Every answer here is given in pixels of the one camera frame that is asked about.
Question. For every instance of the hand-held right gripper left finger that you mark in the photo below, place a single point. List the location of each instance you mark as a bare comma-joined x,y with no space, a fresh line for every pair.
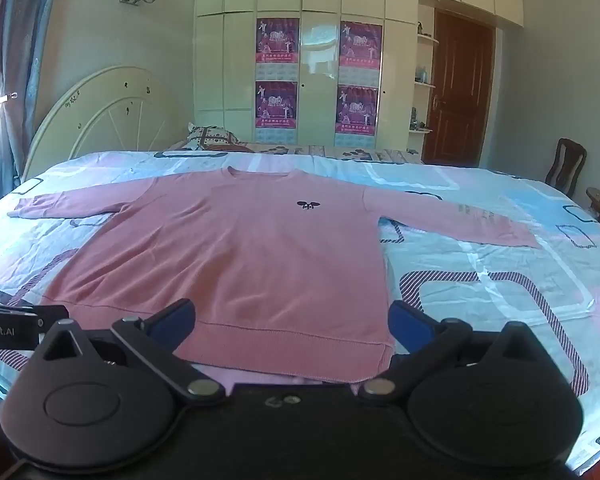
172,324

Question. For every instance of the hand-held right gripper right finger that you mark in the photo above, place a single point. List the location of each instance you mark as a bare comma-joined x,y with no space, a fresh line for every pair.
410,326

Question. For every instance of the pink sweater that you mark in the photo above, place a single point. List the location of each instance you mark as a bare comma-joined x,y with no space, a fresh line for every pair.
260,260

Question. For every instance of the patterned pastel bedsheet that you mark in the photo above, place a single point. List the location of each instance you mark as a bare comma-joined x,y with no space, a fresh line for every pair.
480,270

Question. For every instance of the rust brown cushion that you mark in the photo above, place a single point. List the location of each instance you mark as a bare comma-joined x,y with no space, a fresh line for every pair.
227,148

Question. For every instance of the patterned pillow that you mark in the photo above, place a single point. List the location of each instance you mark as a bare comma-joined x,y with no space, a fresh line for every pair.
212,137

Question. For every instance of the floral bed cover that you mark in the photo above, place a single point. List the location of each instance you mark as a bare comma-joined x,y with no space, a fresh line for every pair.
305,152

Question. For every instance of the cream round headboard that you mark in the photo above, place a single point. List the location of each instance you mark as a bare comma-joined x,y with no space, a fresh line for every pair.
105,120

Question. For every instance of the brown wooden chair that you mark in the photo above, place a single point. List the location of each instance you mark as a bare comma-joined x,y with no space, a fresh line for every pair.
567,165

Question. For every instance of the curtain tieback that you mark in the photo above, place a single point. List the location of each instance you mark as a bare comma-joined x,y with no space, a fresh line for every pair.
9,97

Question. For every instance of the brown wooden door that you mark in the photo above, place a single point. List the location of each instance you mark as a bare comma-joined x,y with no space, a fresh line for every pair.
460,90

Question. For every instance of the white corner shelf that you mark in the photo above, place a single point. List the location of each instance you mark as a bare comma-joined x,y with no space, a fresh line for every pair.
422,85

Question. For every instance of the small bluish bottle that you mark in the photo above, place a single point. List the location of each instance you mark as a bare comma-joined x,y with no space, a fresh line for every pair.
421,75

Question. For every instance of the blue curtain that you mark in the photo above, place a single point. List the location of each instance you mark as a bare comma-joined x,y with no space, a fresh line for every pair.
25,60

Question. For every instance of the cream glossy wardrobe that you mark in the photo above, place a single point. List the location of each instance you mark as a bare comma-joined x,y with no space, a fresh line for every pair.
320,60

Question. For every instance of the purple wall poster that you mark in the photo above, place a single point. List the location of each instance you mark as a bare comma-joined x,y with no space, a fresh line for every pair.
276,110
357,115
360,50
278,45

